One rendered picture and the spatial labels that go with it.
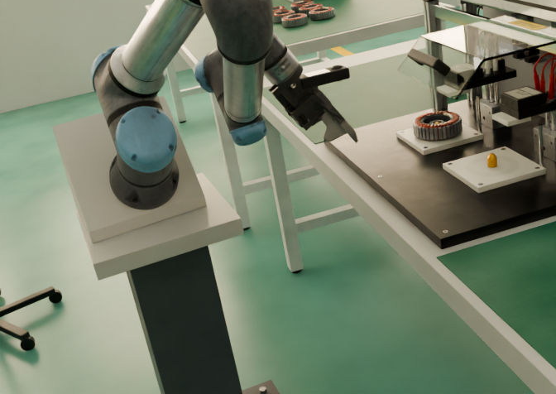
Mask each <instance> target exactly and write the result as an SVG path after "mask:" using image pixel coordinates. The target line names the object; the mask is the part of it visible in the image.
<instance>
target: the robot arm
mask: <svg viewBox="0 0 556 394"><path fill-rule="evenodd" d="M204 14H206V16H207V18H208V21H209V23H210V25H211V27H212V28H213V32H214V35H215V37H216V43H217V48H216V49H215V50H213V51H211V52H209V53H208V54H207V55H206V56H205V57H203V58H202V59H201V60H200V61H199V62H198V63H196V65H195V66H194V77H195V78H196V80H197V81H198V82H199V85H200V87H201V88H202V89H204V90H205V91H207V92H209V93H214V94H215V97H216V99H217V101H218V104H219V107H220V108H221V111H222V114H223V117H224V119H225V122H226V124H227V126H228V130H229V133H230V134H231V136H232V139H233V141H234V142H235V143H236V144H237V145H239V146H248V145H251V144H253V143H256V142H259V141H260V140H261V139H262V138H263V137H264V136H265V135H266V134H267V129H266V125H265V120H263V117H262V115H261V102H262V91H263V80H264V75H265V76H266V78H267V79H268V80H269V81H270V82H271V83H272V84H273V85H272V86H271V87H270V88H269V89H268V90H269V91H270V92H271V93H272V94H273V96H274V97H275V98H276V99H277V100H278V101H279V103H280V104H281V105H282V106H283V108H284V109H285V111H286V112H287V113H288V115H289V116H291V117H292V118H293V119H294V120H295V121H296V122H297V123H298V125H300V126H301V127H303V128H304V129H305V130H306V131H307V130H308V129H309V128H310V127H311V126H313V125H314V124H316V123H318V122H320V121H321V120H322V121H323V122H324V124H325V125H326V126H327V128H326V131H325V134H324V138H325V140H326V141H328V142H331V141H333V140H335V139H337V138H339V137H341V136H343V135H345V134H348V135H349V136H350V138H351V139H352V140H353V141H354V142H355V143H357V142H358V140H357V134H356V132H355V131H354V129H353V128H352V127H351V126H350V124H349V123H348V122H347V121H346V120H345V118H344V117H343V116H342V115H341V114H340V113H339V111H338V110H337V109H336V108H335V107H334V106H333V105H332V104H331V102H330V101H329V100H328V98H327V97H326V96H325V95H324V94H323V92H322V91H321V90H320V89H318V86H320V85H323V84H329V83H332V82H339V81H342V80H343V79H349V78H350V72H349V68H348V67H345V66H343V65H334V66H332V67H328V68H325V69H321V70H316V71H312V72H308V73H304V74H302V72H303V67H302V66H301V65H300V63H299V61H298V60H297V59H296V58H295V56H294V55H293V54H292V53H291V52H290V50H289V49H288V48H287V47H286V46H285V44H284V43H283V42H282V41H281V39H280V38H279V37H278V36H277V35H276V34H275V33H274V32H273V21H274V16H273V1H272V0H155V1H154V3H153V4H152V6H151V8H150V10H149V11H148V13H147V14H146V16H145V17H144V19H143V21H142V22H141V24H140V26H139V27H138V28H137V31H136V32H135V34H134V35H133V37H132V39H131V40H130V41H129V43H128V45H121V46H114V47H112V48H110V49H107V52H106V53H102V54H100V55H99V56H98V57H97V58H96V60H95V61H94V62H93V65H92V68H91V77H92V83H93V88H94V91H95V92H96V94H97V95H98V100H99V102H100V105H101V108H102V110H103V114H104V117H105V119H106V122H107V125H108V128H109V131H110V133H111V136H112V139H113V143H114V146H115V148H116V152H117V155H116V156H115V157H114V159H113V162H112V164H111V166H110V170H109V182H110V185H111V188H112V191H113V193H114V194H115V195H116V197H117V198H118V199H119V200H120V201H121V202H122V203H124V204H125V205H127V206H129V207H131V208H134V209H155V208H157V207H160V206H162V205H163V204H165V203H166V202H167V201H169V200H170V199H171V197H172V196H173V195H174V193H175V192H176V189H177V186H178V183H179V169H178V166H177V164H176V161H175V159H174V155H175V151H176V147H177V136H176V132H175V127H174V125H173V123H172V121H171V120H170V119H169V117H168V116H167V115H166V114H165V113H164V111H163V108H162V107H161V103H160V100H159V98H158V95H157V94H158V92H159V91H160V90H161V88H162V86H163V85H164V83H165V69H166V67H167V66H168V64H169V63H170V62H171V61H172V59H173V58H174V57H175V55H176V53H177V52H178V51H179V49H180V47H181V46H182V45H183V44H184V43H185V41H186V39H187V38H188V37H189V35H190V33H191V32H192V31H193V29H194V28H195V27H196V26H197V24H198V23H199V21H200V20H201V18H202V17H203V15H204Z"/></svg>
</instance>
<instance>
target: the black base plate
mask: <svg viewBox="0 0 556 394"><path fill-rule="evenodd" d="M434 111H435V112H436V113H437V111H449V112H455V113H458V114H459V115H461V117H462V123H464V124H466V125H467V126H469V127H471V128H473V129H475V130H476V131H478V125H477V111H476V100H475V101H471V99H466V100H463V101H459V102H456V103H451V104H448V107H447V108H442V109H440V110H436V109H435V108H431V109H428V110H424V111H421V112H417V113H412V114H409V115H405V116H402V117H398V118H393V119H390V120H386V121H383V122H379V123H374V124H371V125H367V126H364V127H359V128H355V129H354V131H355V132H356V134H357V140H358V142H357V143H355V142H354V141H353V140H352V139H351V138H350V136H349V135H348V134H345V135H343V136H341V137H339V138H337V139H335V140H333V141H331V142H328V141H326V140H325V138H324V144H325V145H326V146H327V147H328V148H329V149H330V150H331V151H333V152H334V153H335V154H336V155H337V156H338V157H339V158H340V159H342V160H343V161H344V162H345V163H346V164H347V165H348V166H350V167H351V168H352V169H353V170H354V171H355V172H356V173H357V174H359V175H360V176H361V177H362V178H363V179H364V180H365V181H366V182H367V183H368V184H369V185H370V186H371V187H372V188H373V189H375V190H376V191H377V192H378V193H379V194H380V195H381V196H383V197H384V198H385V199H386V200H387V201H388V202H389V203H390V204H392V205H393V206H394V207H395V208H396V209H397V210H398V211H400V212H401V213H402V214H403V215H404V216H405V217H406V218H407V219H408V220H409V221H410V222H411V223H412V224H413V225H414V226H416V227H417V228H418V229H419V230H420V231H421V232H422V233H424V234H425V235H426V236H427V237H428V238H429V239H430V240H431V241H433V242H434V243H435V244H436V245H437V246H438V247H439V248H441V249H445V248H448V247H452V246H456V245H458V244H461V243H466V242H469V241H472V240H475V239H478V238H483V237H485V236H489V235H492V234H494V233H499V232H502V231H506V230H508V229H511V228H516V227H519V226H522V225H525V224H528V223H533V222H535V221H539V220H541V219H546V218H549V217H552V216H555V215H556V161H552V160H550V159H549V158H547V157H545V156H544V168H546V174H544V175H539V176H536V177H533V178H529V179H527V180H522V181H518V182H515V183H512V184H509V185H504V186H502V187H498V188H495V189H492V190H487V191H484V192H481V193H477V192H476V191H475V190H474V189H472V188H471V187H469V186H468V185H466V184H464V183H463V182H461V181H460V180H459V179H458V178H456V177H455V176H453V175H451V174H450V173H449V172H447V171H446V170H445V169H444V168H443V163H446V162H450V161H455V160H458V159H461V158H464V157H468V156H473V155H476V154H479V153H483V152H485V151H491V150H494V149H497V148H500V147H508V148H510V149H511V150H512V151H515V152H517V153H519V154H521V155H522V156H524V157H526V158H528V159H530V160H531V161H533V162H535V163H537V164H538V165H539V153H537V152H536V151H534V127H538V126H539V124H543V125H545V118H543V117H541V116H539V115H535V116H532V117H531V121H528V122H524V123H519V124H516V125H513V126H509V127H507V126H504V127H499V128H496V129H491V128H489V127H487V126H485V125H483V124H482V134H483V135H484V138H483V139H482V140H478V141H475V142H469V143H467V144H463V145H460V146H457V147H451V148H449V149H445V150H442V151H436V152H433V153H430V154H427V155H423V154H421V153H420V152H418V151H416V150H415V149H414V148H413V147H411V146H410V145H408V144H407V143H405V142H403V141H402V140H401V139H399V138H398V137H397V136H396V132H398V131H402V130H405V129H409V128H412V127H413V120H415V118H417V117H418V116H420V115H421V114H424V113H430V112H434Z"/></svg>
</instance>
